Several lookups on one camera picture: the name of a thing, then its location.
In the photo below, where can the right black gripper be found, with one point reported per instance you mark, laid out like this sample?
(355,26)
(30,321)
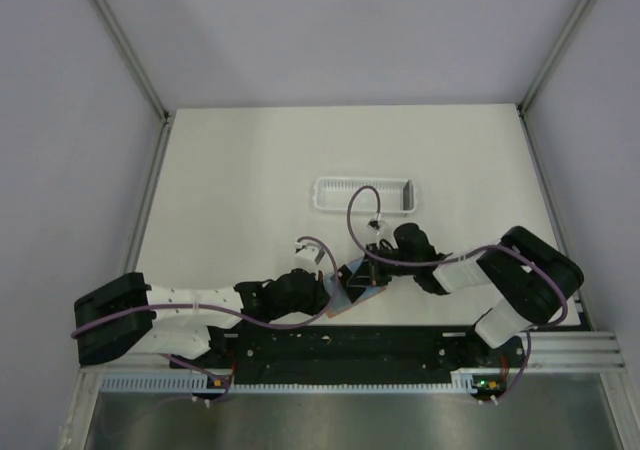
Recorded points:
(369,273)

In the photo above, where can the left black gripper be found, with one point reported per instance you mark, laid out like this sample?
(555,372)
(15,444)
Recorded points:
(318,298)

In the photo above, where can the brown leather card holder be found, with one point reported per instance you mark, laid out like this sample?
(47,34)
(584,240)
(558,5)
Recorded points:
(341,303)

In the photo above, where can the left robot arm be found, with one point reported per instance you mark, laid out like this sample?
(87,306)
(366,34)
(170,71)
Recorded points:
(130,316)

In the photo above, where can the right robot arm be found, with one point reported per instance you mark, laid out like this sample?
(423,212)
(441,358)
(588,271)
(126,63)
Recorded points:
(533,279)

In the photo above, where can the white plastic basket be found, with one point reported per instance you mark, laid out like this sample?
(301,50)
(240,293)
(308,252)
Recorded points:
(333,194)

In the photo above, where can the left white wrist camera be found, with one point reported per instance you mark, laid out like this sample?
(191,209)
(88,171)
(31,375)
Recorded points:
(308,256)

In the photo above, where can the left aluminium frame post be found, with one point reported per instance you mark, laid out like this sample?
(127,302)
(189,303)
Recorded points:
(129,57)

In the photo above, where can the aluminium frame post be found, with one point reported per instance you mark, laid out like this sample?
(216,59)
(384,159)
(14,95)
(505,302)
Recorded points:
(129,57)
(560,46)

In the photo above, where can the right aluminium frame post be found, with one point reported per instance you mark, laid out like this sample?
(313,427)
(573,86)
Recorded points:
(560,46)

